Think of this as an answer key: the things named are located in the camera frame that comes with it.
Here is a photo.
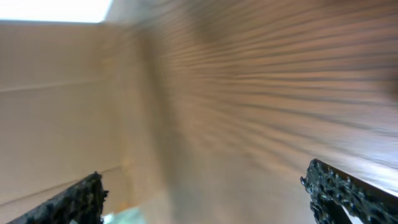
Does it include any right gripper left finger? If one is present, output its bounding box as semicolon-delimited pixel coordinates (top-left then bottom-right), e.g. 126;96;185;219
7;172;109;224

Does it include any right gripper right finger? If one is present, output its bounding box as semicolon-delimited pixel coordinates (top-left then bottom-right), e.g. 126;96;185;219
300;159;397;224

